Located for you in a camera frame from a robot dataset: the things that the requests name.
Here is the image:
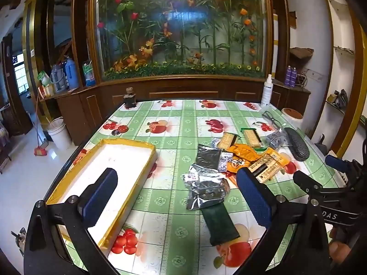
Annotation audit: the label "dark shoes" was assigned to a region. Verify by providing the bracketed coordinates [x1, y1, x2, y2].
[327, 89, 349, 109]

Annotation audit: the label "orange packet white label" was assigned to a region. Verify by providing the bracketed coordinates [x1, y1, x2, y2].
[248, 153, 281, 182]

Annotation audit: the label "white bin brown lid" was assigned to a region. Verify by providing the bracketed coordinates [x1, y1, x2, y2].
[281, 107, 304, 129]

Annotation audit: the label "dark ink bottle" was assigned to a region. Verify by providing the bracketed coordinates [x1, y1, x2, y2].
[123, 87, 137, 109]

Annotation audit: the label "brown wooden cabinet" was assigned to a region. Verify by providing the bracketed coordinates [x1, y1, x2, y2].
[40, 0, 311, 146]

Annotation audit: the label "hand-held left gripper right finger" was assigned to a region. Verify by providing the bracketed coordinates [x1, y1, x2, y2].
[229, 167, 331, 275]

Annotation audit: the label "white plastic bucket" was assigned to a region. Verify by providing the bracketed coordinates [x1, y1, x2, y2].
[47, 117, 73, 150]

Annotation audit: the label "orange yellow biscuit packet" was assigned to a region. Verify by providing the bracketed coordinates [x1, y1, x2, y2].
[228, 143, 259, 161]

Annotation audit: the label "dark green snack packet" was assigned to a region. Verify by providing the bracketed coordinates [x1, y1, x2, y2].
[201, 203, 241, 247]

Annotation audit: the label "window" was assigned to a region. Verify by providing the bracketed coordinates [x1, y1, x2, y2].
[11, 53, 29, 95]

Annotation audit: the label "green-edged cracker packet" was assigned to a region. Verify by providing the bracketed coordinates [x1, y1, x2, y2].
[243, 128, 263, 148]
[218, 132, 237, 149]

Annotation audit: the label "person's right hand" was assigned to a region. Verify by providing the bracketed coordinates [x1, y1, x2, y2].
[328, 226, 353, 265]

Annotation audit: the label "red broom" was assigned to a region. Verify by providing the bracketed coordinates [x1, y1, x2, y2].
[34, 94, 49, 157]

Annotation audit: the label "white spray bottle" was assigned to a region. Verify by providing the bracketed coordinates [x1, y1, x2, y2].
[260, 74, 273, 106]

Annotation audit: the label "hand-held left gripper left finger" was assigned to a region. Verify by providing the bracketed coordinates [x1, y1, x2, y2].
[23, 167, 119, 275]

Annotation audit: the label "blue thermos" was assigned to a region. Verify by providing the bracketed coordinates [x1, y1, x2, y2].
[64, 58, 79, 89]

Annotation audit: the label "black eyeglasses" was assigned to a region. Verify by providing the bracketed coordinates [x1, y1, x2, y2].
[261, 110, 287, 131]

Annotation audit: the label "red white box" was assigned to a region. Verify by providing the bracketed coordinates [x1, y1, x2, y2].
[39, 84, 56, 98]

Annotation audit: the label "yellow-taped white foam box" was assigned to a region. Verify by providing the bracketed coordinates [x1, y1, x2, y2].
[46, 138, 158, 257]

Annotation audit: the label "clear packet of dark snacks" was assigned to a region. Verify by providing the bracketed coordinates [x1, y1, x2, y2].
[265, 129, 290, 149]

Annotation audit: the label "green white bag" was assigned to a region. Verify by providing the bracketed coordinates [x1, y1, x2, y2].
[37, 71, 51, 87]

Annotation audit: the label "grey thermos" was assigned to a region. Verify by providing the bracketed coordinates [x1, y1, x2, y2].
[50, 64, 67, 92]

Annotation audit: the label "dark silver snack packet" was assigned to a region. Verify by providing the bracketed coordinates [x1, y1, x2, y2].
[191, 144, 222, 175]

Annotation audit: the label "large silver snack packet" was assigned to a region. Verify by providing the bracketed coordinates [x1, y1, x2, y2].
[183, 172, 231, 211]

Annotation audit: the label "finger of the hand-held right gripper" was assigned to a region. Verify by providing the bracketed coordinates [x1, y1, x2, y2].
[325, 154, 363, 184]
[292, 170, 326, 204]

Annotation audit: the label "blue green detergent bag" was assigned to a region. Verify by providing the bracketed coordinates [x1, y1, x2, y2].
[83, 60, 96, 87]

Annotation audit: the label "black glasses case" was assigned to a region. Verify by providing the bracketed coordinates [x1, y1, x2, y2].
[284, 126, 311, 161]

